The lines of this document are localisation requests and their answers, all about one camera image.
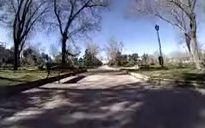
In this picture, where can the lamp post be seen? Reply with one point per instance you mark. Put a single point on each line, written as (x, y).
(159, 43)

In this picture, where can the stone kerb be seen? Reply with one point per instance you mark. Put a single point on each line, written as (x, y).
(40, 82)

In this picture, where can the row of bare trees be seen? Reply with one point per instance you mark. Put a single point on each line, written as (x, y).
(64, 46)

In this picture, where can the grass stretch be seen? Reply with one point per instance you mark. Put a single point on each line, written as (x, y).
(13, 75)
(180, 74)

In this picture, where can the pale paved path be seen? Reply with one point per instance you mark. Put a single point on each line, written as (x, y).
(100, 100)

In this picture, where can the distant trees and bushes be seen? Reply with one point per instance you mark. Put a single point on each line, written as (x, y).
(91, 59)

